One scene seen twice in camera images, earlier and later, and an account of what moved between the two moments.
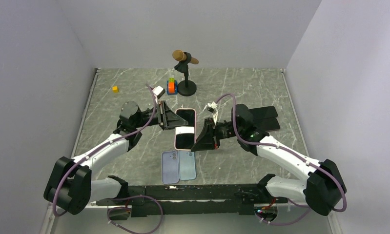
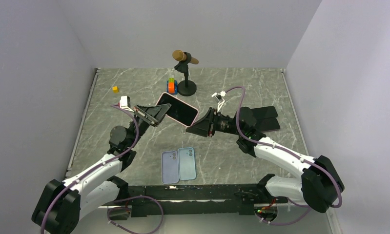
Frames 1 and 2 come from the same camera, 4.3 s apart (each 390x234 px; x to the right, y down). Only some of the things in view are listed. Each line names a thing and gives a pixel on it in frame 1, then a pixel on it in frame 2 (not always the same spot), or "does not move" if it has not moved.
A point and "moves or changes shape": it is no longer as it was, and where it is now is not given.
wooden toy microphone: x=180 y=55 does not move
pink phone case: x=185 y=136 moves or changes shape
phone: x=185 y=136 moves or changes shape
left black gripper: x=168 y=119 to x=157 y=112
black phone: x=263 y=112 does not move
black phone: x=267 y=124 does not move
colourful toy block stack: x=172 y=86 does not move
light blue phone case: x=186 y=165 does not move
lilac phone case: x=170 y=171 does not move
